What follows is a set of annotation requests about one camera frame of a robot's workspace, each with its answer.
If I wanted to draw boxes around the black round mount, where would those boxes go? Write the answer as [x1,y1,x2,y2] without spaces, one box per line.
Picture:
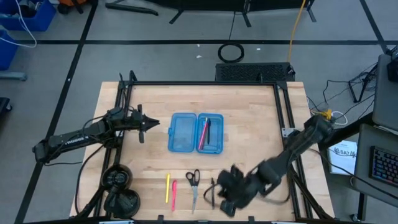
[103,189,141,219]
[101,164,134,194]

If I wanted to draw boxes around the black pen with rubber grip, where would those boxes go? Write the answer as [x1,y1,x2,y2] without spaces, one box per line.
[210,177,216,210]

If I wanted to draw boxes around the pink highlighter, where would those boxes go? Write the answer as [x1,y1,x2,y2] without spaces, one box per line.
[171,179,178,212]

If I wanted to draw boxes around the black backlit keyboard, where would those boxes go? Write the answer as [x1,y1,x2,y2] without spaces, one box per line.
[369,145,398,187]

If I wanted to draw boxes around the white floor cable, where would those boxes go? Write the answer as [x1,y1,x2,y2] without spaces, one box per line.
[0,0,38,49]

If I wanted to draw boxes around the black-handled steel scissors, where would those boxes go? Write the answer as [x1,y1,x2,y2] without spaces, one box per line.
[185,169,201,215]

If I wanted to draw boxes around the coiled black cable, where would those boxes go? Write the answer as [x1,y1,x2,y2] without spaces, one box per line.
[217,42,245,63]

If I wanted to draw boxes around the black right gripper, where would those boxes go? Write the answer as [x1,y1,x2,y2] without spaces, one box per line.
[217,164,265,218]

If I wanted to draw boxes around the thin pink pen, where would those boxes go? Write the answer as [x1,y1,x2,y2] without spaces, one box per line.
[198,117,208,151]

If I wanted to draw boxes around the blue storage bin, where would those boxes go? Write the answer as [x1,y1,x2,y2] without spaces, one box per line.
[0,29,19,71]
[0,0,57,32]

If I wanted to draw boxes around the orange and black bag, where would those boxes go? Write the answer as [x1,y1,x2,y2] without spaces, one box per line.
[57,0,94,15]

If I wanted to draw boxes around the yellow highlighter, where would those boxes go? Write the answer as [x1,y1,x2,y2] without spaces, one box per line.
[165,173,171,204]

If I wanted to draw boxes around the blue plastic supply box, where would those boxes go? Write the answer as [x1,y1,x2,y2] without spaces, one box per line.
[167,112,224,156]

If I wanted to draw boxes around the black desktop device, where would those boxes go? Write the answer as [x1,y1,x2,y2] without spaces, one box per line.
[387,46,398,82]

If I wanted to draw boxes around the grey desk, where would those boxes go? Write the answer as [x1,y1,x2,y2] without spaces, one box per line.
[351,123,398,200]
[371,53,398,131]

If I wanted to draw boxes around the white printed paper sheet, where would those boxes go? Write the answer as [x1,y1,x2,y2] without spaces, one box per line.
[328,139,358,175]

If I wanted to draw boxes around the grey flat bar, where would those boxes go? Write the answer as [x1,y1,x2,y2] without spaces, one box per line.
[0,71,28,82]

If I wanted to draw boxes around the black perforated computer case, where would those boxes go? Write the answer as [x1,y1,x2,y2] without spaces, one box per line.
[215,62,296,82]

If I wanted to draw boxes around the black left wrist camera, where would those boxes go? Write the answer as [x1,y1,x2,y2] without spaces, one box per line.
[124,108,140,125]

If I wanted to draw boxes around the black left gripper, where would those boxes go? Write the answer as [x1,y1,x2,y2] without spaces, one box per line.
[124,104,161,144]

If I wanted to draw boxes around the yellow hanging cable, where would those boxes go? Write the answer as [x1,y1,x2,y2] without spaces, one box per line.
[286,0,308,63]

